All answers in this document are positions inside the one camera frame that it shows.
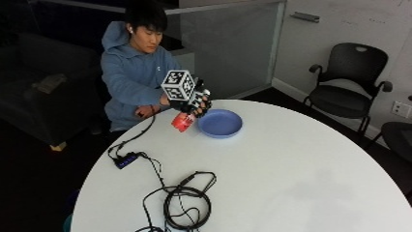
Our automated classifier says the thin black hub cable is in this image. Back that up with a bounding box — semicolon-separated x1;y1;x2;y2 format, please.
135;152;168;189

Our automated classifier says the coiled black cable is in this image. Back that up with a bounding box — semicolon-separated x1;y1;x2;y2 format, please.
133;170;219;232

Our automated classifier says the person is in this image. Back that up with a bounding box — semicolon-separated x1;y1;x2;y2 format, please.
99;2;197;133

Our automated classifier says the blue bowl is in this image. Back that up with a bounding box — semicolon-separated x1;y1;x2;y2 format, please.
196;108;244;140

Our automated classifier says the white marker cube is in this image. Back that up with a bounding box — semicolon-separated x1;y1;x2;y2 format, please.
160;70;197;102

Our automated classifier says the red drink can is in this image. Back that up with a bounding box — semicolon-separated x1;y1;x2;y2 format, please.
169;110;197;133

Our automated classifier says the black glove cable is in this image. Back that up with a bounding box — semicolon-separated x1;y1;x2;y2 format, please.
105;112;157;160

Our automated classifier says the grey door handle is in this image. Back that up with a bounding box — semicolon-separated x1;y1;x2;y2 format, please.
288;11;321;24

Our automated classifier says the black office chair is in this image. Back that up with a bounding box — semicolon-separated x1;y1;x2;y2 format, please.
301;42;393;138
372;121;412;163

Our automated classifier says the black usb hub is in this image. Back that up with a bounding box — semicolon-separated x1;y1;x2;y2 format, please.
112;152;140;170

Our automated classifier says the glass partition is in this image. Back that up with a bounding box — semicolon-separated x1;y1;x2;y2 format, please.
164;0;288;101

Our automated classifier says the dark sofa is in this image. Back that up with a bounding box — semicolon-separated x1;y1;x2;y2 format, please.
0;31;105;147

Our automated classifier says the grey cloth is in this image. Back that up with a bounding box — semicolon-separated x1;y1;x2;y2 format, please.
31;72;68;95

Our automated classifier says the white wall outlet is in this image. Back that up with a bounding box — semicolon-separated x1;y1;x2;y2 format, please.
391;101;412;119

